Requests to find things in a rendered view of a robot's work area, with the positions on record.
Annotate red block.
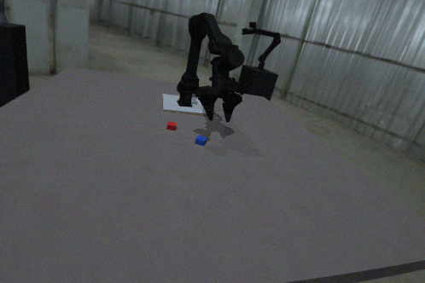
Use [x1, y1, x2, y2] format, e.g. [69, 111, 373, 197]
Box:
[166, 121, 177, 130]

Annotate blue block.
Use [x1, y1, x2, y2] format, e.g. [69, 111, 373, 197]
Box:
[195, 136, 207, 146]

